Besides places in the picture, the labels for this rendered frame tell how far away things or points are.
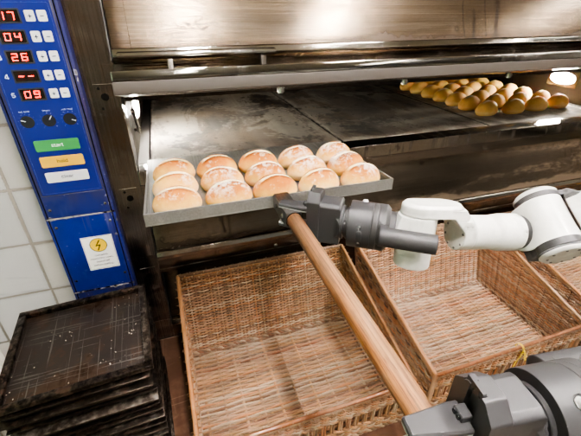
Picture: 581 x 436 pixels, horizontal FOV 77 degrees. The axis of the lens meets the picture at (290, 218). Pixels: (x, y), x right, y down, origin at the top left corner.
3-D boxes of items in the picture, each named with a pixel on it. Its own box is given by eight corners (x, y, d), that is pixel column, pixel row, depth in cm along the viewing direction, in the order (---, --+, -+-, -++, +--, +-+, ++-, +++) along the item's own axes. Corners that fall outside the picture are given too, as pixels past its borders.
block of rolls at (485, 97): (395, 89, 189) (397, 78, 186) (470, 83, 202) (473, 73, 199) (482, 118, 139) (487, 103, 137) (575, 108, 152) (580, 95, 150)
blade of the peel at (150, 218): (392, 189, 86) (393, 178, 84) (145, 227, 71) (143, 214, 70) (330, 141, 115) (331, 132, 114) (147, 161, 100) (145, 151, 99)
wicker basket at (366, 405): (186, 336, 123) (172, 272, 110) (337, 301, 139) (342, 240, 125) (201, 495, 83) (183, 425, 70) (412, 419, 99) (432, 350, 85)
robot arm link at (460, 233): (396, 196, 67) (461, 198, 69) (388, 242, 69) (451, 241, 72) (413, 207, 61) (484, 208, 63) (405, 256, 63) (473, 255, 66)
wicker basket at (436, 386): (345, 298, 139) (351, 239, 126) (464, 269, 155) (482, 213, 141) (424, 415, 100) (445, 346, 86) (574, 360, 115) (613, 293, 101)
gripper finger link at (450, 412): (397, 415, 36) (455, 403, 37) (412, 449, 33) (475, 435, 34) (399, 405, 35) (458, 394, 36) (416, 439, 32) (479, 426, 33)
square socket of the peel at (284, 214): (303, 226, 71) (303, 211, 70) (284, 228, 70) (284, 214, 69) (289, 204, 79) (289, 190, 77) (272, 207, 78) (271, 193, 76)
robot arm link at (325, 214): (303, 198, 64) (373, 207, 61) (316, 176, 72) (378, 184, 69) (303, 256, 71) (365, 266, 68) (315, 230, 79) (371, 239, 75)
